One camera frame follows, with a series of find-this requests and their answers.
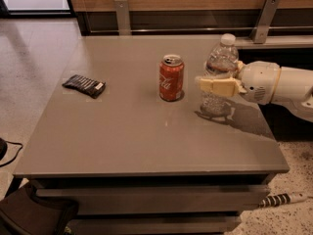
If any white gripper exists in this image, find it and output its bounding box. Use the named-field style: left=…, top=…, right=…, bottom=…
left=195, top=61, right=281, bottom=105

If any clear plastic water bottle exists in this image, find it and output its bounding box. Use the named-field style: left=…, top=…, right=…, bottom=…
left=201, top=33, right=239, bottom=117

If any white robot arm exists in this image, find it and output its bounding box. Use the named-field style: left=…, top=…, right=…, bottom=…
left=195, top=61, right=313, bottom=122

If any dark rxbar chocolate bar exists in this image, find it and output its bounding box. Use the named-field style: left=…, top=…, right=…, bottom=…
left=62, top=74, right=106, bottom=99

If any red coca-cola can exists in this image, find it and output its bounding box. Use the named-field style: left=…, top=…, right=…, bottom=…
left=159, top=54, right=184, bottom=102

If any grey cabinet upper drawer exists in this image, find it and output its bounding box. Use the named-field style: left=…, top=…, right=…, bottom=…
left=36, top=185, right=269, bottom=215

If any grey cabinet drawer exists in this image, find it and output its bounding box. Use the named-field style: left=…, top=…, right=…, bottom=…
left=67, top=216, right=241, bottom=235
left=36, top=185, right=269, bottom=215

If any grey cabinet lower drawer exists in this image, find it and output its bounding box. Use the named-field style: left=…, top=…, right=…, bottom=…
left=67, top=216, right=241, bottom=235

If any black bag on floor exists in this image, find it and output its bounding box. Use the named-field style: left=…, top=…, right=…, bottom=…
left=0, top=183, right=78, bottom=235

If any right metal wall bracket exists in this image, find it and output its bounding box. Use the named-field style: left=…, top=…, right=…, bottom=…
left=250, top=0, right=281, bottom=44

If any metal wall bracket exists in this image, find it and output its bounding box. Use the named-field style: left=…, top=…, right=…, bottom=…
left=114, top=0, right=131, bottom=35
left=250, top=0, right=281, bottom=44

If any left metal wall bracket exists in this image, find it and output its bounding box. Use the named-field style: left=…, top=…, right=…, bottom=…
left=114, top=0, right=131, bottom=35

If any striped black white cable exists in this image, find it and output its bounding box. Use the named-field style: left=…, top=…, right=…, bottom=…
left=257, top=191, right=313, bottom=210

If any metal wall rail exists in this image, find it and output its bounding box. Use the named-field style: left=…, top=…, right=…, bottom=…
left=88, top=25, right=313, bottom=35

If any black cable on floor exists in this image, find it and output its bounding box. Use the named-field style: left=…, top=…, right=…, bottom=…
left=0, top=138, right=23, bottom=168

